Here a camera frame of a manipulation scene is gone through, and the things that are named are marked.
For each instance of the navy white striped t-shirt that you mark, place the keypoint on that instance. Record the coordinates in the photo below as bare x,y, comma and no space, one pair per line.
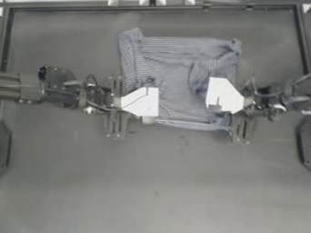
169,66

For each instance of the black table edge bracket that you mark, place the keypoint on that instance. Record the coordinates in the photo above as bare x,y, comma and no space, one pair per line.
306,145
4,145

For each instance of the black table frame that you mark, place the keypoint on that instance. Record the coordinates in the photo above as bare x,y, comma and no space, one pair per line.
80,6

